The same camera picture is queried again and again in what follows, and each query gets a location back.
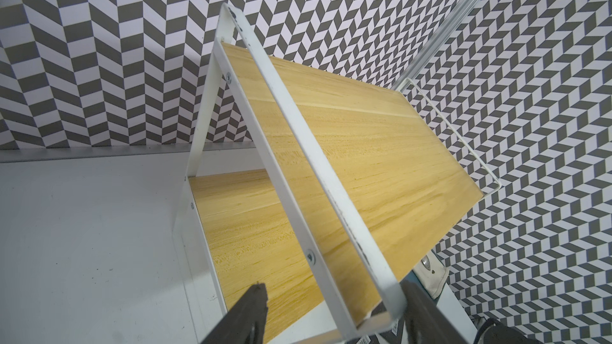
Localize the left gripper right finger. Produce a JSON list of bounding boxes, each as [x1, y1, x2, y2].
[[400, 282, 467, 344]]

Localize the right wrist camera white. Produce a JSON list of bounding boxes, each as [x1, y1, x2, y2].
[[413, 251, 449, 300]]

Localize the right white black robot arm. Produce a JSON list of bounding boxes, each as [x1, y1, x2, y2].
[[473, 318, 530, 344]]

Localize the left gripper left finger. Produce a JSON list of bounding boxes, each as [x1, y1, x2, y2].
[[201, 283, 269, 344]]

